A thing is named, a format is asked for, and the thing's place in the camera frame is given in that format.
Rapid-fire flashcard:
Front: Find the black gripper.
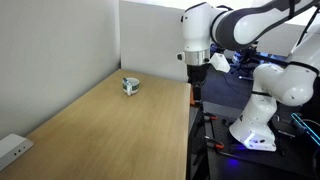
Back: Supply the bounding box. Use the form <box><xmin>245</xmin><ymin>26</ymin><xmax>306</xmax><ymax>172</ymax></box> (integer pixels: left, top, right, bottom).
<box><xmin>186</xmin><ymin>64</ymin><xmax>210</xmax><ymax>101</ymax></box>

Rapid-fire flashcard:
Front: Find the white mug with green band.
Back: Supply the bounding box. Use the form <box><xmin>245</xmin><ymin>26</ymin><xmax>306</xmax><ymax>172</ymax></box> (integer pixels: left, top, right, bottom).
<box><xmin>121</xmin><ymin>77</ymin><xmax>141</xmax><ymax>97</ymax></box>

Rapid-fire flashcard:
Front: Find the orange block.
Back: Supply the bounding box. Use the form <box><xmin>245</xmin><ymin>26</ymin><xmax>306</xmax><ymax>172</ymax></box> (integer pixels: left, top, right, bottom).
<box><xmin>189</xmin><ymin>88</ymin><xmax>195</xmax><ymax>108</ymax></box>

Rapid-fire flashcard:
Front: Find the black office chair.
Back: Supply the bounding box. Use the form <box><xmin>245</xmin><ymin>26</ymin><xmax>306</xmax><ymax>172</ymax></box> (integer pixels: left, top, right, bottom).
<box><xmin>231</xmin><ymin>46</ymin><xmax>264</xmax><ymax>81</ymax></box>

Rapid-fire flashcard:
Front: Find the white partition panel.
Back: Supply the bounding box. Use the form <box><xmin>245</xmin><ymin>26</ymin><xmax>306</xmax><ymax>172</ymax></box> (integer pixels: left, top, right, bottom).
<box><xmin>119</xmin><ymin>0</ymin><xmax>198</xmax><ymax>83</ymax></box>

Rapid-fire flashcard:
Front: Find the black case with cyan light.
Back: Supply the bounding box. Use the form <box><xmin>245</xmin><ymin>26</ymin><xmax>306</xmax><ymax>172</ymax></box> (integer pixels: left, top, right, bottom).
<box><xmin>290</xmin><ymin>112</ymin><xmax>320</xmax><ymax>148</ymax></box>

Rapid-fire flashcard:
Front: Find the white flat device box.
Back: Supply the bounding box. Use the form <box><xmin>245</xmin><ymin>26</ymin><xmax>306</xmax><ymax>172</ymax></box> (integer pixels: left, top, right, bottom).
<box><xmin>0</xmin><ymin>133</ymin><xmax>35</xmax><ymax>172</ymax></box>

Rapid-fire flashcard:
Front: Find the orange handled black clamp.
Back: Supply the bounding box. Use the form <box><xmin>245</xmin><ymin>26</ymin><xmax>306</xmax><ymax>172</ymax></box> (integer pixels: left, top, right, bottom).
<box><xmin>204</xmin><ymin>135</ymin><xmax>225</xmax><ymax>150</ymax></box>
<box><xmin>203</xmin><ymin>112</ymin><xmax>219</xmax><ymax>122</ymax></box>

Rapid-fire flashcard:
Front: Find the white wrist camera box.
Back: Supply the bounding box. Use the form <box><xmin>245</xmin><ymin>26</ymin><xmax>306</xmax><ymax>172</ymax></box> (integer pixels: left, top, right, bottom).
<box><xmin>209</xmin><ymin>52</ymin><xmax>232</xmax><ymax>74</ymax></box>

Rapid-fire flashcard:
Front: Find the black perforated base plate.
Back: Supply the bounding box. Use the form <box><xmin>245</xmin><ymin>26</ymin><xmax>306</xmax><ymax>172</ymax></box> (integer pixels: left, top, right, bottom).
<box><xmin>206</xmin><ymin>111</ymin><xmax>320</xmax><ymax>180</ymax></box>

